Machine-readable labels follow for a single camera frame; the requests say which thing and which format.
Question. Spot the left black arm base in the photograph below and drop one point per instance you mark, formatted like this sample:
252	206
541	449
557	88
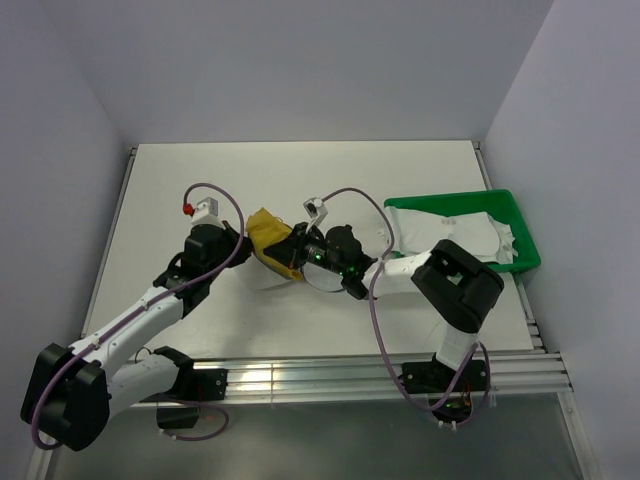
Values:
200	385

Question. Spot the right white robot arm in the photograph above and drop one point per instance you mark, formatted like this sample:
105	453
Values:
462	289

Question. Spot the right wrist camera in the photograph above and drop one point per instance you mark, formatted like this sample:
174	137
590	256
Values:
316	210

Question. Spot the white garments in bin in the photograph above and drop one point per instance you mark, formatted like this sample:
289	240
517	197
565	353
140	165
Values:
478	233

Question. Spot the yellow bra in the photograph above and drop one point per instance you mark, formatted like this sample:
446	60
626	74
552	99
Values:
265	230

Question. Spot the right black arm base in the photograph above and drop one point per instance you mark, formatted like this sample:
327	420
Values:
431	377

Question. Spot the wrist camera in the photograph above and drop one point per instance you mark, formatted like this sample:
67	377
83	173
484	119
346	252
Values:
205	212
316	210

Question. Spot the aluminium mounting rail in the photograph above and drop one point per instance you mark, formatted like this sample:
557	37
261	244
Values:
365	378

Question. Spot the green plastic bin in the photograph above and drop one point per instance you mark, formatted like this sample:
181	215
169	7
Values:
499	204

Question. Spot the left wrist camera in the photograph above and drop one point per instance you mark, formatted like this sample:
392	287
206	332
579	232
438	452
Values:
205	212

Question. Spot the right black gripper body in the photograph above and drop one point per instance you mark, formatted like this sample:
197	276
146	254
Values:
309	248

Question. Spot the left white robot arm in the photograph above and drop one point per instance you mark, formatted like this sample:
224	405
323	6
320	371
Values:
74	391

